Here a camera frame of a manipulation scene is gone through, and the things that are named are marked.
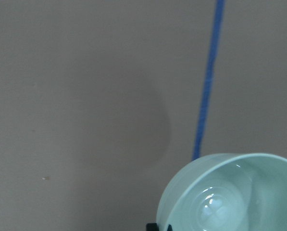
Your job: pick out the light green ceramic bowl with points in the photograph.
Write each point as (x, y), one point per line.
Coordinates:
(227, 192)

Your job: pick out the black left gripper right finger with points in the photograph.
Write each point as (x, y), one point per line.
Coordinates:
(169, 228)

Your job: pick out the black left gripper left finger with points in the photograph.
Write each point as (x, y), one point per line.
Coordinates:
(152, 227)

